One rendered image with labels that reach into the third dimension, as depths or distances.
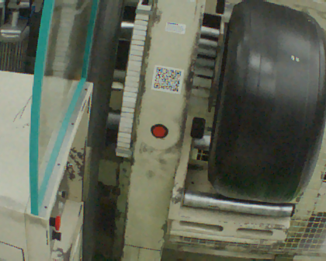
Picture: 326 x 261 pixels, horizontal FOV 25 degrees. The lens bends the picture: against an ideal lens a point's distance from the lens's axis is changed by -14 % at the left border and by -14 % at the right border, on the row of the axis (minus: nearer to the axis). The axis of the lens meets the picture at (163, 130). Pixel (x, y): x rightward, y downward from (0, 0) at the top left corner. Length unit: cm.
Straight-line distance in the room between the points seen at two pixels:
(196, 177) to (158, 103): 41
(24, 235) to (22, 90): 49
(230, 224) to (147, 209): 27
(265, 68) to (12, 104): 64
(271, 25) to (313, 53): 14
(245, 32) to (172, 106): 33
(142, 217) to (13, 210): 90
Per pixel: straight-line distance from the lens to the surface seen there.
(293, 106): 198
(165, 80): 217
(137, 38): 213
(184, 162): 234
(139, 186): 236
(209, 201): 228
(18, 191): 165
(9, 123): 186
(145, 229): 246
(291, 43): 203
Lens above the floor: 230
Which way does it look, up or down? 34 degrees down
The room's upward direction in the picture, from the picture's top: 9 degrees clockwise
